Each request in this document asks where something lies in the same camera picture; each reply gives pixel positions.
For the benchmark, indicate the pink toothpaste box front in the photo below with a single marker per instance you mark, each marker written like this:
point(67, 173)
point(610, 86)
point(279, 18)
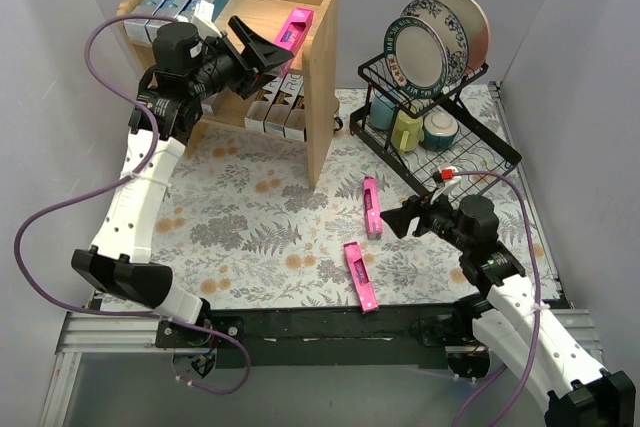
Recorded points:
point(363, 285)

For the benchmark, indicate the yellow green mug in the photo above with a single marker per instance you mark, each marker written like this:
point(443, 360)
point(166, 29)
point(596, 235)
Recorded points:
point(407, 133)

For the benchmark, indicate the yellow mug behind shelf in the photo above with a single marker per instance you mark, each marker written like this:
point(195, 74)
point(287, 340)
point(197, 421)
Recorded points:
point(338, 122)

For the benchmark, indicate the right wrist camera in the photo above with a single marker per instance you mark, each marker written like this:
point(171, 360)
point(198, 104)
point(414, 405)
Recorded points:
point(446, 179)

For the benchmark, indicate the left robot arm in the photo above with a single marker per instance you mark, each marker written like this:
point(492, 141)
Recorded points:
point(189, 68)

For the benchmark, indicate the silver black RO toothpaste box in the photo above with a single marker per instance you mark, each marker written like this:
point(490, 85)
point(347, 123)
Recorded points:
point(261, 104)

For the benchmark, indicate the pink toothpaste box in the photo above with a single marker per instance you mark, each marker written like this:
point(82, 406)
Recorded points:
point(373, 221)
point(363, 285)

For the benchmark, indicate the dark striped toothpaste box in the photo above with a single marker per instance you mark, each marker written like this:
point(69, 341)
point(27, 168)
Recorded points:
point(283, 104)

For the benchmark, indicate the magenta toothpaste box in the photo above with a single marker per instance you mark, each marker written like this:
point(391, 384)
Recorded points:
point(295, 29)

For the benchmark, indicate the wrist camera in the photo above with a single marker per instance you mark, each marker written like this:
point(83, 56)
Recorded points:
point(202, 19)
point(446, 179)

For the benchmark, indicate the light blue mug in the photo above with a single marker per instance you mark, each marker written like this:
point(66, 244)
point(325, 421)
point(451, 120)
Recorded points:
point(381, 111)

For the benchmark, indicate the wooden two-tier shelf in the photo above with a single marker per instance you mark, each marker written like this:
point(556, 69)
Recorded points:
point(316, 62)

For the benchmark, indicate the black wire dish rack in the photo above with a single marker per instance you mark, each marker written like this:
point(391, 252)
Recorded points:
point(475, 147)

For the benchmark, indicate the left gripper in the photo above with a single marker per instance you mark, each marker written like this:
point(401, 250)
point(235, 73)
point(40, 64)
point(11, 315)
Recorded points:
point(245, 70)

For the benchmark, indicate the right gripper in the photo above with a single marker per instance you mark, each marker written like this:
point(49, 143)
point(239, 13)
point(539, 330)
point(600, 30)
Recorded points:
point(417, 220)

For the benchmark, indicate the white toothpaste box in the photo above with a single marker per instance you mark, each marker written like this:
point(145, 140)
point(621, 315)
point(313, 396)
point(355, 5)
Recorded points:
point(211, 105)

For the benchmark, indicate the beige and pink plate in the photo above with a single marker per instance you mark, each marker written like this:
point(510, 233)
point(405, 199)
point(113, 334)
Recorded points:
point(477, 28)

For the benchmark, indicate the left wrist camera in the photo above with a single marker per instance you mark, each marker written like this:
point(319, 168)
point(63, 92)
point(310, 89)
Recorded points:
point(202, 19)

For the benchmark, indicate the green rimmed white plate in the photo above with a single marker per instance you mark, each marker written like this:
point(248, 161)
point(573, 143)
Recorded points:
point(415, 56)

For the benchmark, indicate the teal and white bowl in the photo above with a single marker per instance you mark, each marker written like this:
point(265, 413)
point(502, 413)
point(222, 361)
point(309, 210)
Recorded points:
point(440, 129)

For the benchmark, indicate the floral table mat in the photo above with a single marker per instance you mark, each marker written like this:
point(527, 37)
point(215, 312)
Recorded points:
point(243, 228)

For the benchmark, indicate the silver blue RO toothpaste box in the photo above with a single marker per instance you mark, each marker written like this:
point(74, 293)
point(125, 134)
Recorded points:
point(136, 28)

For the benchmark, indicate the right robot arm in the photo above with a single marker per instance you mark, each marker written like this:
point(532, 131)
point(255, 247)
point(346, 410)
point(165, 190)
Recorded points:
point(571, 387)

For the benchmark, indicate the brown silver RO toothpaste box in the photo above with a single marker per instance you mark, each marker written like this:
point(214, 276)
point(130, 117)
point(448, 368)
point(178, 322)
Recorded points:
point(295, 125)

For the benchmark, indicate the blue floral patterned plate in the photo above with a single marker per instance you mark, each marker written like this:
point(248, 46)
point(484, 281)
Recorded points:
point(450, 31)

